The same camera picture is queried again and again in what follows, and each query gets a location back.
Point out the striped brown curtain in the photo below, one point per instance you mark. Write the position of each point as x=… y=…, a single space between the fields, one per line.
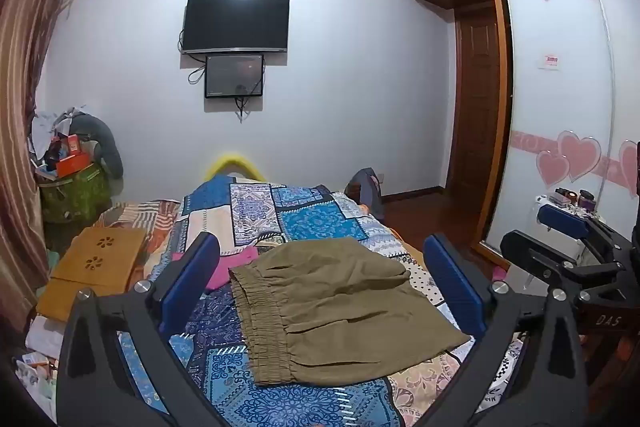
x=25 y=107

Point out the wooden folding lap desk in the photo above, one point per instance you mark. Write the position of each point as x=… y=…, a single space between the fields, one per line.
x=95 y=252

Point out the wooden wardrobe with sliding doors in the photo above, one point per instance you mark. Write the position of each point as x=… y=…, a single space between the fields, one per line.
x=550 y=7

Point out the blue patchwork blanket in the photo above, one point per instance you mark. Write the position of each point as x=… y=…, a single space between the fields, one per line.
x=310 y=217

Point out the yellow headboard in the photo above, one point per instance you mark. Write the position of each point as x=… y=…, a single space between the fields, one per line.
x=232 y=159

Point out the pink heart sticker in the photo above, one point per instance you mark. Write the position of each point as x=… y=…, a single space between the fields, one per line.
x=577 y=154

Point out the olive green pants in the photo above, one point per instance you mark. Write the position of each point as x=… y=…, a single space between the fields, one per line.
x=340 y=307

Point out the black wall television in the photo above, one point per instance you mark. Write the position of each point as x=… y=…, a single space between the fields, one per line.
x=235 y=24

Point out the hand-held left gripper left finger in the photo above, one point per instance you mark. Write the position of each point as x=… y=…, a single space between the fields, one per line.
x=192 y=277

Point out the dark jar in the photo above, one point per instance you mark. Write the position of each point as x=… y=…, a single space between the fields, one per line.
x=586 y=201

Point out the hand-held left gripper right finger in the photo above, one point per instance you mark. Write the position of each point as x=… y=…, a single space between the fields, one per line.
x=452 y=279

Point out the orange box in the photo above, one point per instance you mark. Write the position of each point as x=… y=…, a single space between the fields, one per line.
x=72 y=166

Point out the striped orange bed sheet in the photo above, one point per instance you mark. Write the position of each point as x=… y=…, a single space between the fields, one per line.
x=150 y=217

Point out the pink cloth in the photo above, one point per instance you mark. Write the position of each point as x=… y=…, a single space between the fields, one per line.
x=235 y=267

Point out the brown wooden door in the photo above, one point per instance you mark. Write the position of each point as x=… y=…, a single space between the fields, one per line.
x=475 y=107

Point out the small black wall monitor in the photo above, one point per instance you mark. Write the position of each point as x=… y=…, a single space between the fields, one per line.
x=234 y=76

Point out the white paper label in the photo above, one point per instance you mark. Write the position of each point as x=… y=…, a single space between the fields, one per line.
x=551 y=61

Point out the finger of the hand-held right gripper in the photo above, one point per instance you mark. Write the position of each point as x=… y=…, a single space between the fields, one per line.
x=562 y=219
x=535 y=257

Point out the green bag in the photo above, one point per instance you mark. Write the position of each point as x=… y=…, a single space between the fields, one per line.
x=75 y=197

